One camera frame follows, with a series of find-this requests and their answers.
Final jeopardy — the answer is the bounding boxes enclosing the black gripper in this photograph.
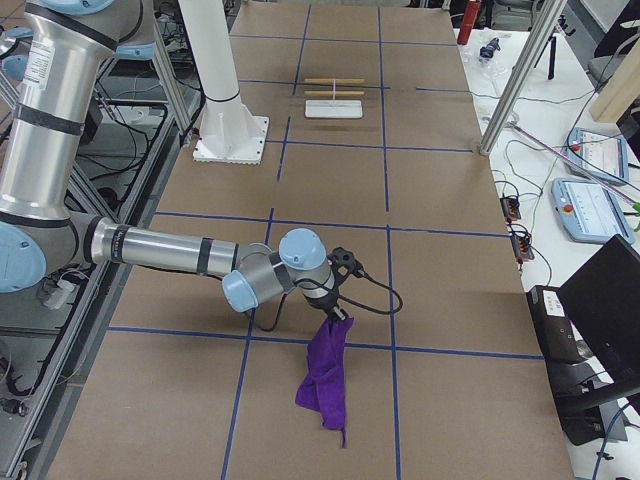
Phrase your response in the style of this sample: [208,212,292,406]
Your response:
[305,285,345,316]

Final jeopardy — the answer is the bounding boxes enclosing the purple towel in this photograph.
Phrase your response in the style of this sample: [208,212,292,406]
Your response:
[295,317,354,434]

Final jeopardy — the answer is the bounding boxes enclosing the white wooden towel rack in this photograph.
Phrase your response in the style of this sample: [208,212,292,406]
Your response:
[304,77,365,119]

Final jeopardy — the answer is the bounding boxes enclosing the black monitor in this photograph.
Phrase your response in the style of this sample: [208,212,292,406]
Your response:
[557,235,639,394]

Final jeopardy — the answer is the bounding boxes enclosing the teach pendant near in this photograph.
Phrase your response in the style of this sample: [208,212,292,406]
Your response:
[551,178,635,244]

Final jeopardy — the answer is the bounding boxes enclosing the teach pendant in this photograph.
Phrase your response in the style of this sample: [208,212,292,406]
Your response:
[565,127,629,185]
[551,178,635,244]

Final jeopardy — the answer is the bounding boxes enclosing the black computer box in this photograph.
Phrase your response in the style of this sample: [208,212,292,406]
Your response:
[526,285,628,446]

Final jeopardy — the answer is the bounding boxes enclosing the blue black tool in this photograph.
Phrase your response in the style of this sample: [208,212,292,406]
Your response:
[479,37,501,61]

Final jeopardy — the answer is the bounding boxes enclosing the teach pendant far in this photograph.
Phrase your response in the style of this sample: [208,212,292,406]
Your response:
[565,127,629,185]

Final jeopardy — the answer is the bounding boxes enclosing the red bottle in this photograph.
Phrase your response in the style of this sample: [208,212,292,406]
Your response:
[457,0,482,45]

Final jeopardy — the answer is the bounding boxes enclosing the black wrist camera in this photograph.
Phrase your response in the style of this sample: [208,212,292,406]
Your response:
[328,247,365,282]

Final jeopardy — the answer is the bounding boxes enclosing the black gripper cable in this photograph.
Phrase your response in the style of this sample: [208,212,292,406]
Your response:
[249,269,404,333]

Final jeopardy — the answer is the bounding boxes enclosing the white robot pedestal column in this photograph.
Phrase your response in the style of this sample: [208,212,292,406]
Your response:
[179,0,269,165]

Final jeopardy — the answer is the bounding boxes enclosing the aluminium frame rail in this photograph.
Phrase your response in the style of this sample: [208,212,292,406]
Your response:
[0,99,206,480]

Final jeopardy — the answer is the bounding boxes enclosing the aluminium frame post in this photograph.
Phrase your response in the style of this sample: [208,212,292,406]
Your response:
[479,0,567,156]

